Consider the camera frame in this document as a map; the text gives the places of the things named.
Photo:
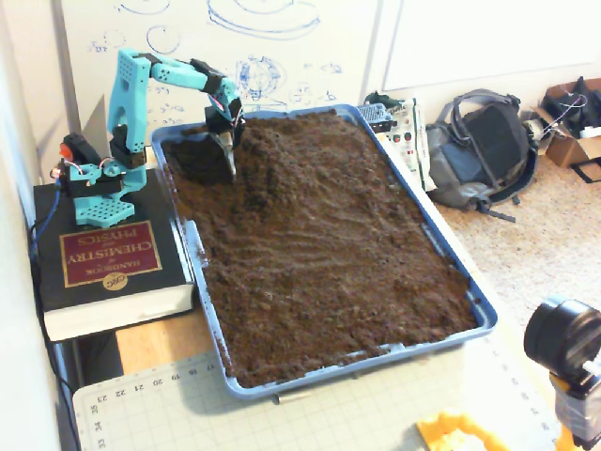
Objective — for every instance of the silver taped scoop gripper finger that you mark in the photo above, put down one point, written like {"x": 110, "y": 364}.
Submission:
{"x": 227, "y": 155}

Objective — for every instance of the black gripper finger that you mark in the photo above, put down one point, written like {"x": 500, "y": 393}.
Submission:
{"x": 238, "y": 141}

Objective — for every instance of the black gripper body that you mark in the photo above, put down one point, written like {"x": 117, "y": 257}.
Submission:
{"x": 223, "y": 128}

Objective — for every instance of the brown soil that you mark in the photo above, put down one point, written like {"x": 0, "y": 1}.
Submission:
{"x": 328, "y": 258}

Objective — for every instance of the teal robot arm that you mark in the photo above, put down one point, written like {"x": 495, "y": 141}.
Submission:
{"x": 129, "y": 89}

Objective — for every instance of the whiteboard with blue drawings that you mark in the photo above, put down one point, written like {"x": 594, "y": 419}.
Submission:
{"x": 211, "y": 47}

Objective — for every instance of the black device orange knob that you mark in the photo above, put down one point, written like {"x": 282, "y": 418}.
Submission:
{"x": 82, "y": 148}

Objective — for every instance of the perforated black box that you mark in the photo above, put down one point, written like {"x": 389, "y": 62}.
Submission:
{"x": 375, "y": 115}

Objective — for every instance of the dark green item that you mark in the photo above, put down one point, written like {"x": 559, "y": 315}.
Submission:
{"x": 382, "y": 99}

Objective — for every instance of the black chemistry physics handbook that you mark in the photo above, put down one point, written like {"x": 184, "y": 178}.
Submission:
{"x": 108, "y": 253}

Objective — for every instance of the white electronics box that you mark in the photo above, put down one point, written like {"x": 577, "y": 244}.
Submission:
{"x": 408, "y": 150}

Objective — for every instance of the grey backpack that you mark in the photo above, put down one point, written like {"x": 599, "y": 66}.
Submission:
{"x": 483, "y": 141}

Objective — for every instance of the metal bar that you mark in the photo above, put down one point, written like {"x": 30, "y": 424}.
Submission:
{"x": 291, "y": 398}

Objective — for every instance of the blank white board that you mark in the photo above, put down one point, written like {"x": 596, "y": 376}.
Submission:
{"x": 493, "y": 37}

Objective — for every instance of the grey cutting mat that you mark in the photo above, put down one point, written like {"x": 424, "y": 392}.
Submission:
{"x": 328, "y": 423}

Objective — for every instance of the blue plastic tray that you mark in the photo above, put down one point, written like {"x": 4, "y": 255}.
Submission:
{"x": 488, "y": 315}

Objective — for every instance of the cardboard box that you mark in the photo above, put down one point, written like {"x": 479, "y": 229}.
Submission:
{"x": 568, "y": 148}

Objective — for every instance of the black bag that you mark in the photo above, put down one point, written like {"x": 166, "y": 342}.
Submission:
{"x": 570, "y": 110}

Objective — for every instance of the yellow plastic part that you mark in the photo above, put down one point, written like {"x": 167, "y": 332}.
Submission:
{"x": 451, "y": 425}

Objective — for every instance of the black camera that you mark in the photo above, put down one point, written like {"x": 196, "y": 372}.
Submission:
{"x": 563, "y": 336}

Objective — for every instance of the grey taped camera mount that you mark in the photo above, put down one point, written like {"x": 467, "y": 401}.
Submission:
{"x": 577, "y": 413}

